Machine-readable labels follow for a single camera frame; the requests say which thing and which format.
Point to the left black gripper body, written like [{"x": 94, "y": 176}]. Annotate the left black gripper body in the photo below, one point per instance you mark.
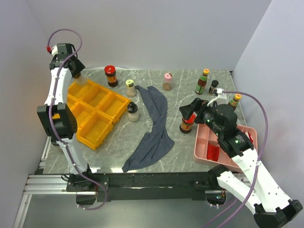
[{"x": 79, "y": 66}]

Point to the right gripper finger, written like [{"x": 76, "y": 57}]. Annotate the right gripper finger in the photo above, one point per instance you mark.
[
  {"x": 188, "y": 110},
  {"x": 192, "y": 118}
]

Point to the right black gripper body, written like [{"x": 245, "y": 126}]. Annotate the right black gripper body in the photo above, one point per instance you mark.
[{"x": 206, "y": 115}]

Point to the red lid sauce jar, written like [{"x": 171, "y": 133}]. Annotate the red lid sauce jar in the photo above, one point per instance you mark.
[
  {"x": 186, "y": 124},
  {"x": 110, "y": 72}
]

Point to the black lid spice jar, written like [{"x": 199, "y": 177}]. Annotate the black lid spice jar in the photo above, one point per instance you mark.
[{"x": 80, "y": 80}]

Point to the black cap salt grinder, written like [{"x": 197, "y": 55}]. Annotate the black cap salt grinder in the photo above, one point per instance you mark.
[{"x": 132, "y": 110}]

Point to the yellow-green lid spice shaker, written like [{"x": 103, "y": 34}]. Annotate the yellow-green lid spice shaker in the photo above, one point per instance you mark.
[{"x": 130, "y": 88}]

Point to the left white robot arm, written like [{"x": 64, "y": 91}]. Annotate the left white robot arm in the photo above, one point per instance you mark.
[{"x": 56, "y": 117}]

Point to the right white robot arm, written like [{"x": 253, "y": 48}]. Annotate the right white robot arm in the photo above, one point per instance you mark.
[{"x": 270, "y": 205}]

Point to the pink compartment tray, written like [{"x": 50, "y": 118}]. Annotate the pink compartment tray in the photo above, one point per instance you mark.
[{"x": 205, "y": 137}]

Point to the red label sauce bottle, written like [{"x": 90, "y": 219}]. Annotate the red label sauce bottle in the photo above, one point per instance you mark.
[{"x": 234, "y": 101}]

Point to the small black pepper bottle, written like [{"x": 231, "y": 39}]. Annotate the small black pepper bottle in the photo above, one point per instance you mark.
[{"x": 213, "y": 86}]

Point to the pink lid spice shaker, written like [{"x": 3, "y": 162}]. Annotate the pink lid spice shaker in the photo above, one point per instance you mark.
[{"x": 167, "y": 82}]

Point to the green label sauce bottle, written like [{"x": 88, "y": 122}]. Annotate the green label sauce bottle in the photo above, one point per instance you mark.
[{"x": 199, "y": 89}]

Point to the red white packet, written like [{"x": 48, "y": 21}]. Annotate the red white packet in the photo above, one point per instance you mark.
[{"x": 249, "y": 136}]

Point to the red packet in tray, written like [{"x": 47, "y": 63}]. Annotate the red packet in tray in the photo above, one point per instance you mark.
[{"x": 212, "y": 153}]

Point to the dark blue cloth towel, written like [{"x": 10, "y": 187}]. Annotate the dark blue cloth towel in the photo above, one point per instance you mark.
[{"x": 155, "y": 144}]

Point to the yellow compartment bin tray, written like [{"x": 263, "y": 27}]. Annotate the yellow compartment bin tray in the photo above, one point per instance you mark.
[{"x": 95, "y": 108}]

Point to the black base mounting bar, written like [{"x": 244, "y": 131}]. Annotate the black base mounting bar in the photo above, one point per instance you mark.
[{"x": 145, "y": 186}]

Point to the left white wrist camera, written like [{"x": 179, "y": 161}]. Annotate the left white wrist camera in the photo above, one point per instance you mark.
[{"x": 52, "y": 50}]

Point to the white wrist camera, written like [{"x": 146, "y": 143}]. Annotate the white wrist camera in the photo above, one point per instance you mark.
[
  {"x": 220, "y": 98},
  {"x": 52, "y": 50}
]

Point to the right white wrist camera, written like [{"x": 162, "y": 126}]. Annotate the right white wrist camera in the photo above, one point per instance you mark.
[{"x": 220, "y": 98}]

